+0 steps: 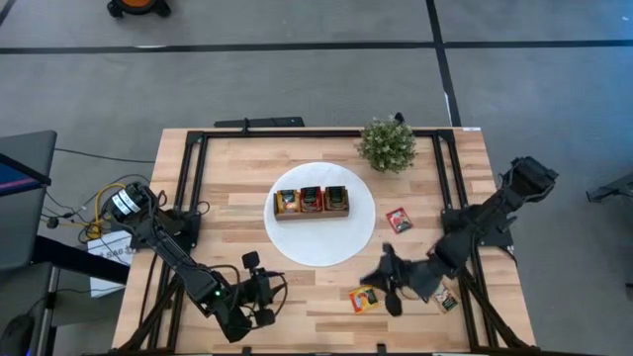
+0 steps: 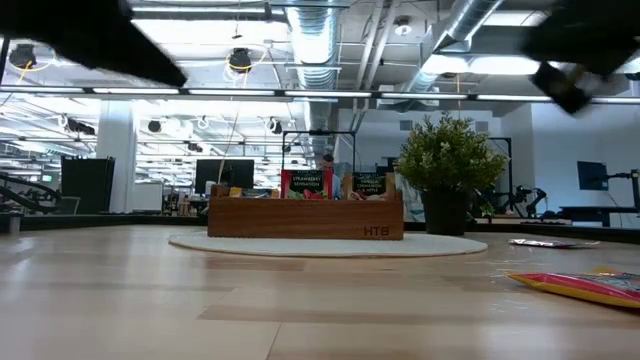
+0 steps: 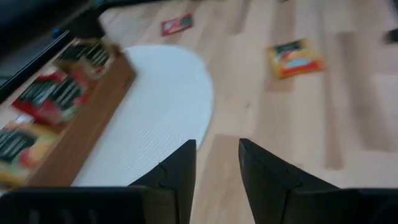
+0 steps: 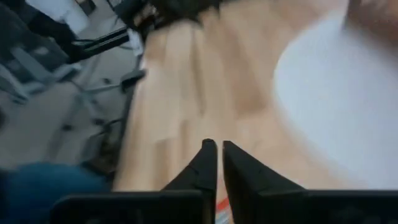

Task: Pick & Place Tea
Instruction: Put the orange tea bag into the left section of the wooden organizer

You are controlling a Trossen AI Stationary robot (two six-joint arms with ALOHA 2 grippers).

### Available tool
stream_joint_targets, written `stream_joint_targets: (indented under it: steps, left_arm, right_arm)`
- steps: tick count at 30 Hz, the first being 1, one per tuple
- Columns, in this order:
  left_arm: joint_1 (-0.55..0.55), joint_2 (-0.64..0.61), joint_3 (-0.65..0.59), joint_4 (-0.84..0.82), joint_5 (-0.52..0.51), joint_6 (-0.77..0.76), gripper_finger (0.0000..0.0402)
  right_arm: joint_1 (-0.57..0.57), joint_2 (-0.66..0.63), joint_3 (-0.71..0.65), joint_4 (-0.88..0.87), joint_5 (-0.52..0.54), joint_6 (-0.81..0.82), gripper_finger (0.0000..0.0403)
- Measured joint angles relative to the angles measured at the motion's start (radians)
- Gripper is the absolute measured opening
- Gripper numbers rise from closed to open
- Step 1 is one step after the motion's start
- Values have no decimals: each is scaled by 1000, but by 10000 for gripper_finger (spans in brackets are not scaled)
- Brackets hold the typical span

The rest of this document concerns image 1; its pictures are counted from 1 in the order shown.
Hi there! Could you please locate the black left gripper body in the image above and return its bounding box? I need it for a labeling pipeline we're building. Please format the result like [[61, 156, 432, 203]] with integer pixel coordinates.
[[231, 269, 278, 317]]

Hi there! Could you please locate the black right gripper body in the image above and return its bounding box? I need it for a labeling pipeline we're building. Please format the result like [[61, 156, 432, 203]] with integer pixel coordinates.
[[359, 254, 445, 304]]

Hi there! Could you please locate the yellow tea packet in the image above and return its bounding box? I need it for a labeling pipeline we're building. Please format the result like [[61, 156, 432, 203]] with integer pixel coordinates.
[[275, 189, 301, 215]]

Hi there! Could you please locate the beige tea packet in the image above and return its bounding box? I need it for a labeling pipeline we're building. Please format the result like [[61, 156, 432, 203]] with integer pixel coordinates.
[[430, 282, 460, 314], [323, 185, 349, 212]]

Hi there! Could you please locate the wooden tea organizer box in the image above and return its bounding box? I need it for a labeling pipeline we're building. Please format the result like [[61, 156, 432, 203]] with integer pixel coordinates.
[[273, 185, 351, 222]]

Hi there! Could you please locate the white round woven placemat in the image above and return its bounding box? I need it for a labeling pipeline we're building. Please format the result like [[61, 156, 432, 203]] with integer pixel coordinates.
[[263, 161, 377, 268]]

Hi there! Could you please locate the artificial green plant black pot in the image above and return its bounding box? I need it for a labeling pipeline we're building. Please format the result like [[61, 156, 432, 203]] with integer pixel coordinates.
[[356, 112, 418, 174]]

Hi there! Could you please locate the black flat base bar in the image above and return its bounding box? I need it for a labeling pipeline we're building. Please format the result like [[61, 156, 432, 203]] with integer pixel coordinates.
[[214, 116, 307, 130]]

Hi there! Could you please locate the white printed sheet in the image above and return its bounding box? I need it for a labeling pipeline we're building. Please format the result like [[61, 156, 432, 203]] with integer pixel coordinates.
[[87, 229, 136, 299]]

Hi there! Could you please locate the black desk beam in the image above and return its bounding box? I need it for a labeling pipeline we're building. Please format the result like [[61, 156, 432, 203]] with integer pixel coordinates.
[[32, 235, 131, 286]]

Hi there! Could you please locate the grey stand leg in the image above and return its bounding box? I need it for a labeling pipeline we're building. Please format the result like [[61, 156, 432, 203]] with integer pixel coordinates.
[[586, 171, 633, 204]]

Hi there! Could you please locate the grey side table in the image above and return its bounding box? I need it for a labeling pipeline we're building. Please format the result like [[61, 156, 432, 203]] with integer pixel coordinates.
[[0, 261, 55, 356]]

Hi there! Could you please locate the grey desk panel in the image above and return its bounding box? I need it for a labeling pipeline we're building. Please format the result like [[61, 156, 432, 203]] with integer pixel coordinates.
[[0, 130, 58, 271]]

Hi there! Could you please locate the dark monitor blue screen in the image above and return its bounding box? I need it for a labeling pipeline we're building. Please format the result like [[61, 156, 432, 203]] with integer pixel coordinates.
[[0, 152, 52, 198]]

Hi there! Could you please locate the orange black shop vacuum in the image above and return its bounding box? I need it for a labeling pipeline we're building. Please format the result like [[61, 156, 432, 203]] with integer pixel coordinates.
[[107, 0, 172, 19]]

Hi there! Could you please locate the black aluminium table frame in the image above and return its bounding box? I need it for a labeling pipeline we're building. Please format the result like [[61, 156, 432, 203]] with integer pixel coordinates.
[[117, 129, 538, 355]]

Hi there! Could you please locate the yellow cable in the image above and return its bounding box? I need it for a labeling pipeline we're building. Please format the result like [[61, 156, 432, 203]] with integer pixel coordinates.
[[81, 182, 129, 242]]

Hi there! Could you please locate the thin black floor cable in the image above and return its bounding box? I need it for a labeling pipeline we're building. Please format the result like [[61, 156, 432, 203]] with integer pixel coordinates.
[[52, 146, 157, 164]]

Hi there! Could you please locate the black cable bundle with plug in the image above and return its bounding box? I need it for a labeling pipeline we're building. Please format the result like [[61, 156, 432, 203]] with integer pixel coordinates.
[[42, 172, 149, 243]]

